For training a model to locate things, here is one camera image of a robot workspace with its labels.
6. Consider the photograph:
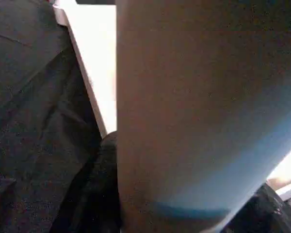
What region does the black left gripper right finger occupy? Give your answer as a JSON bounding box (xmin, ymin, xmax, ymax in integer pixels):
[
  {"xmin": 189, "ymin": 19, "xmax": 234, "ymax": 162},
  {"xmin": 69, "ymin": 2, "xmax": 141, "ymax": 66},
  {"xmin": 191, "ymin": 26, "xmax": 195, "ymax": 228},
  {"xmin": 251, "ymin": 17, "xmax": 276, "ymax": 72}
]
[{"xmin": 223, "ymin": 183, "xmax": 291, "ymax": 233}]

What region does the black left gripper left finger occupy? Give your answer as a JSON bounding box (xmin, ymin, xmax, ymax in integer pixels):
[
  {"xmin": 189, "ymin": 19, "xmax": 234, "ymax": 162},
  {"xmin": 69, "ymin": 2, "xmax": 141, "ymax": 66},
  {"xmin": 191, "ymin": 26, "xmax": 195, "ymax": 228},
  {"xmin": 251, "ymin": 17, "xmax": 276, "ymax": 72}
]
[{"xmin": 48, "ymin": 130, "xmax": 122, "ymax": 233}]

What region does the white plastic table top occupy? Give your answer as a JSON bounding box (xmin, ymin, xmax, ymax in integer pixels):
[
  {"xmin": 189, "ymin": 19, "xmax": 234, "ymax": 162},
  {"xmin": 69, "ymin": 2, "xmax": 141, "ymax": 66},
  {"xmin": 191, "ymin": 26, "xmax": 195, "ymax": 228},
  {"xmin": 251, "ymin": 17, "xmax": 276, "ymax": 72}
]
[{"xmin": 52, "ymin": 0, "xmax": 291, "ymax": 202}]

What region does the white plastic table leg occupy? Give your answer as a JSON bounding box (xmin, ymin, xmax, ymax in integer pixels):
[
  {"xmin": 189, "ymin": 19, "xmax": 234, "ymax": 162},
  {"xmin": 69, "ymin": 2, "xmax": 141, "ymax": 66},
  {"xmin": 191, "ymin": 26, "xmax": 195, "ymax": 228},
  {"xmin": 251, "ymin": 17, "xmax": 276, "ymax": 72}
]
[{"xmin": 115, "ymin": 0, "xmax": 291, "ymax": 233}]

